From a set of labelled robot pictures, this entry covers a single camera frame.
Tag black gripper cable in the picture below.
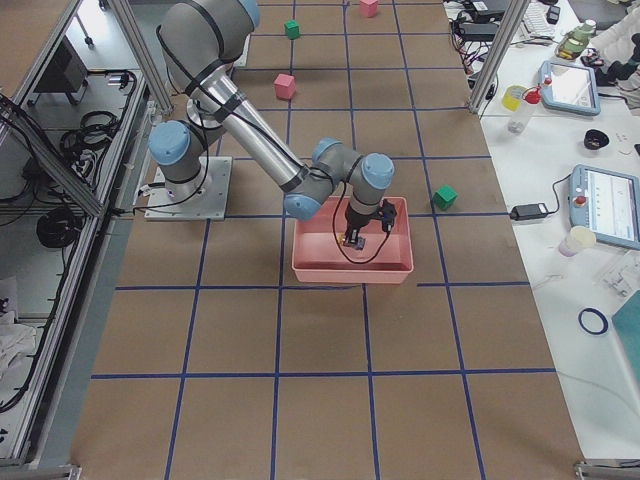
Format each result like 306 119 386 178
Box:
331 194 392 265

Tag pink plastic bin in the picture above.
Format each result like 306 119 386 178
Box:
292 196 414 284

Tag green cube by bin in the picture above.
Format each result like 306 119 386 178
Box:
432 184 458 211

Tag yellow push button switch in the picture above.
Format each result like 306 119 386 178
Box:
338 234 366 250

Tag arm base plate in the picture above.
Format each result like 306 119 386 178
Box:
233 35 251 68
144 155 233 221

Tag black power adapter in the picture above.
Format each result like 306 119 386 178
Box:
509 203 549 221

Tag white paper cup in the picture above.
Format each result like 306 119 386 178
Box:
558 226 597 257

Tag pink cube far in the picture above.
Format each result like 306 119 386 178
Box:
359 0 379 18

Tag yellow tape roll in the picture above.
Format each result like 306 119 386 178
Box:
501 85 527 112

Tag green cube far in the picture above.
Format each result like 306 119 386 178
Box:
283 19 301 40

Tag far teach pendant tablet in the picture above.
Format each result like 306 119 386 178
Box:
539 60 601 116

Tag near teach pendant tablet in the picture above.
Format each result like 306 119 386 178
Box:
568 164 639 250

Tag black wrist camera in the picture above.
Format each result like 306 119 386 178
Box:
377 199 397 234

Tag teach pendant tablet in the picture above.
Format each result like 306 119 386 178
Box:
539 60 601 116
568 164 639 250

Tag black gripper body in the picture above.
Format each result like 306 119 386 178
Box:
345 198 376 230

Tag black bowl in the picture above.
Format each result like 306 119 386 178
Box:
583 129 610 151

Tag aluminium frame post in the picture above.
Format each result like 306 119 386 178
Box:
468 0 529 114

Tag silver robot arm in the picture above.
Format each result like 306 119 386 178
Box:
150 1 396 248

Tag pink cube near base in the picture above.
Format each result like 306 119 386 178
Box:
273 73 296 100

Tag blue tape ring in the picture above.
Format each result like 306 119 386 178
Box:
577 307 610 336

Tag red cap squeeze bottle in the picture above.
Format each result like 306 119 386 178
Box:
507 76 552 134

